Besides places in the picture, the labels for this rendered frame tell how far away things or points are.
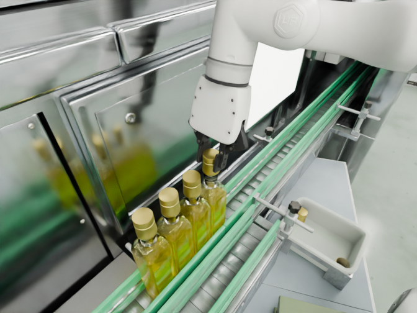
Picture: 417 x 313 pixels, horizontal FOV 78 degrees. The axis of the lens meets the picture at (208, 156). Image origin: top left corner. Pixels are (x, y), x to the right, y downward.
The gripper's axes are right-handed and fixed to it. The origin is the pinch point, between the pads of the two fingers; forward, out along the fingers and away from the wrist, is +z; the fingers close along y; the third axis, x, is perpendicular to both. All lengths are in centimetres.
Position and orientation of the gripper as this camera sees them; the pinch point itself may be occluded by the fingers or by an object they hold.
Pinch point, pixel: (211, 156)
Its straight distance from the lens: 50.7
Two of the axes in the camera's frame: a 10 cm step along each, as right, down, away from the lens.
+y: 7.7, 4.2, -4.9
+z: -1.6, 8.6, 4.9
